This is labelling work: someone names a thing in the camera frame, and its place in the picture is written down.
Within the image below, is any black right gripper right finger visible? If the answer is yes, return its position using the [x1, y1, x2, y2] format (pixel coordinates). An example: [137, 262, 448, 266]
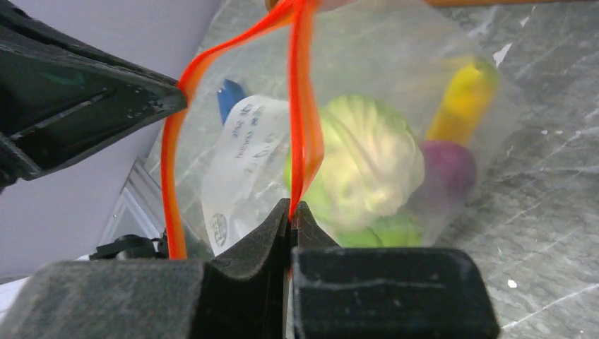
[290, 203, 500, 338]

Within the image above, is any green toy cabbage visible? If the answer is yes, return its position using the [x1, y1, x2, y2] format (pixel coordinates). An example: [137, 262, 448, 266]
[302, 94, 425, 230]

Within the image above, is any clear zip bag orange zipper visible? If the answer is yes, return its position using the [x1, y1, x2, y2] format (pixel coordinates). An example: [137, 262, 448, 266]
[158, 1, 523, 258]

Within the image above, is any wooden three-tier shelf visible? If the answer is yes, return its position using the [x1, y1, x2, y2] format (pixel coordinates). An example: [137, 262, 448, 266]
[264, 0, 581, 11]

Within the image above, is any yellow toy banana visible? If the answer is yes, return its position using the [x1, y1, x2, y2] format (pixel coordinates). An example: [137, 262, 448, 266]
[425, 56, 499, 146]

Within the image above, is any purple toy onion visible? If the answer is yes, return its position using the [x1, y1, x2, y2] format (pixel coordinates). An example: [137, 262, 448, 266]
[410, 140, 478, 208]

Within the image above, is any green toy lime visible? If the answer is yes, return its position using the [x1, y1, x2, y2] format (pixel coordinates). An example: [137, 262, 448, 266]
[336, 213, 422, 248]

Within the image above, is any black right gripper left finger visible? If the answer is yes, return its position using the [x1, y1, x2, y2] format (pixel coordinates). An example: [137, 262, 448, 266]
[1, 198, 290, 338]

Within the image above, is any blue black stapler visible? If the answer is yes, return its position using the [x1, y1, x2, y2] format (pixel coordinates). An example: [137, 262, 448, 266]
[216, 79, 246, 124]

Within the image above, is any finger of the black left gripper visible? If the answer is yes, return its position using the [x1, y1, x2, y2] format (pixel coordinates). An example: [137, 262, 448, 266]
[1, 1, 187, 188]

